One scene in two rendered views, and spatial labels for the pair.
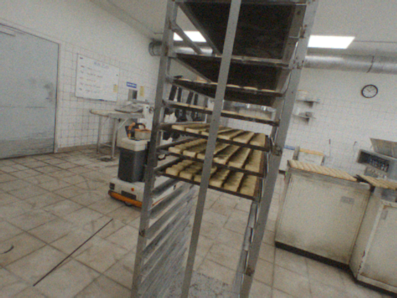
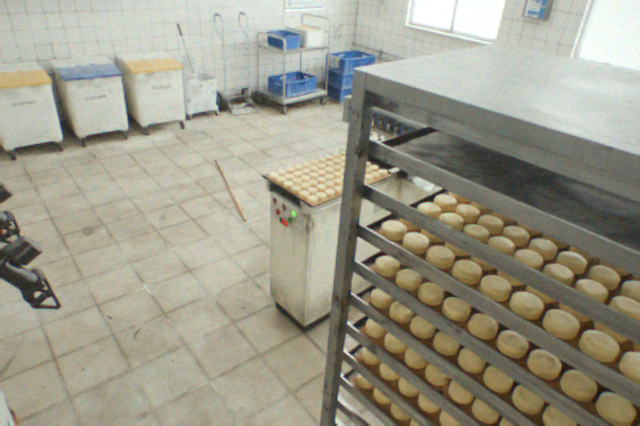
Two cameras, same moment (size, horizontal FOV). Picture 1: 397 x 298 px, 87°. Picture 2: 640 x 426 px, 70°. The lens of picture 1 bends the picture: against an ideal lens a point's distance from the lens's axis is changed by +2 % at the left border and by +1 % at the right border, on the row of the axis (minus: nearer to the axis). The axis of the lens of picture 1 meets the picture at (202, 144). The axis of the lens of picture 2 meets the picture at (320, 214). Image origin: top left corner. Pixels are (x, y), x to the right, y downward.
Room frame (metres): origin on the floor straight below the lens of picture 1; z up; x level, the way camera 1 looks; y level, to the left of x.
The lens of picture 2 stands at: (1.06, 0.73, 2.00)
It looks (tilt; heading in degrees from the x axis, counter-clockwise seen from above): 31 degrees down; 299
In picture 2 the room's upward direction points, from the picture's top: 4 degrees clockwise
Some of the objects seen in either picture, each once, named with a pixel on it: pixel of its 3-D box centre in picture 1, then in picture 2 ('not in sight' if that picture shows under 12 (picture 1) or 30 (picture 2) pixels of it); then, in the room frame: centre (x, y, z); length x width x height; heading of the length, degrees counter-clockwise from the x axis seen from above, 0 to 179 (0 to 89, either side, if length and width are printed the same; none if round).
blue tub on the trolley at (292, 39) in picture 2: not in sight; (283, 39); (4.58, -4.23, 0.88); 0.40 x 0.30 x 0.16; 163
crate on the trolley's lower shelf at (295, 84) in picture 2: not in sight; (292, 84); (4.55, -4.43, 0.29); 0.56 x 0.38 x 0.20; 78
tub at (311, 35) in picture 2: not in sight; (304, 35); (4.51, -4.60, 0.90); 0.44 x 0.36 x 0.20; 168
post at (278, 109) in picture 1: (263, 177); not in sight; (1.27, -0.41, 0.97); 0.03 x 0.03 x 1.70; 75
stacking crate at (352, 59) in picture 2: not in sight; (350, 62); (4.16, -5.29, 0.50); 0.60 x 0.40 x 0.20; 72
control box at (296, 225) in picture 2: (286, 175); (286, 213); (2.22, -0.96, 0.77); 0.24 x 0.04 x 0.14; 163
